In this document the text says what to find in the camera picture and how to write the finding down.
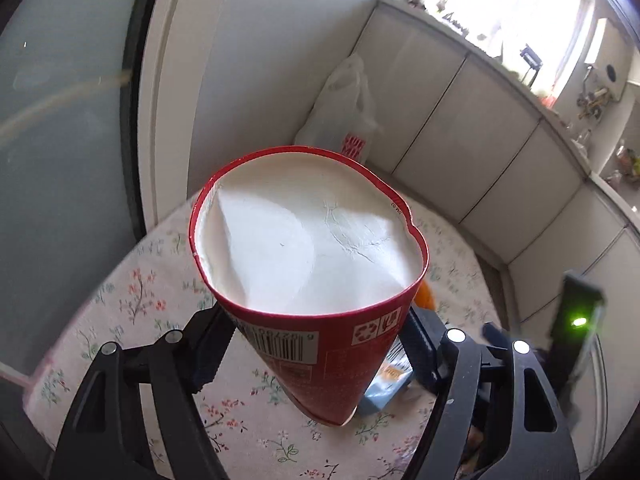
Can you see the toy figure on sill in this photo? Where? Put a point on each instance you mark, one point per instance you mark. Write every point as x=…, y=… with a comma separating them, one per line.
x=597, y=97

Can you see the large orange peel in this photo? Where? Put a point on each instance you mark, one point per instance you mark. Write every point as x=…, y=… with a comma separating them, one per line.
x=426, y=296

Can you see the small black stand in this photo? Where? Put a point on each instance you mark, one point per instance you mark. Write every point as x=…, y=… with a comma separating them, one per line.
x=531, y=62

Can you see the blue carton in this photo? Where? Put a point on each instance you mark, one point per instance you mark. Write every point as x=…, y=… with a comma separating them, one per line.
x=385, y=385

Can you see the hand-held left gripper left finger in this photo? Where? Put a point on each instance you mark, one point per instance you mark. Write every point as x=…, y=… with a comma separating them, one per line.
x=207, y=360

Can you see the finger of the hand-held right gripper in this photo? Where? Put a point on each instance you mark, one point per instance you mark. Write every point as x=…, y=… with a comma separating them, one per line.
x=495, y=335

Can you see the red paper cup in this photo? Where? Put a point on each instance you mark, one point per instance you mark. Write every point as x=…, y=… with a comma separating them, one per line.
x=300, y=240

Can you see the frosted glass door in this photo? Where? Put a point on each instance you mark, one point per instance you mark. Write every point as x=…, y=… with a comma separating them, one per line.
x=60, y=160

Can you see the white plastic bag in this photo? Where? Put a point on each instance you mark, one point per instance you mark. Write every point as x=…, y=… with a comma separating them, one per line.
x=340, y=110

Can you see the floral tablecloth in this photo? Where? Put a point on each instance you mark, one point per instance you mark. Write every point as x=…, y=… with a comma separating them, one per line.
x=150, y=285

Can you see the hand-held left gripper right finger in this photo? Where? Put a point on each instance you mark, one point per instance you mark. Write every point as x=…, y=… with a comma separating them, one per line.
x=421, y=347

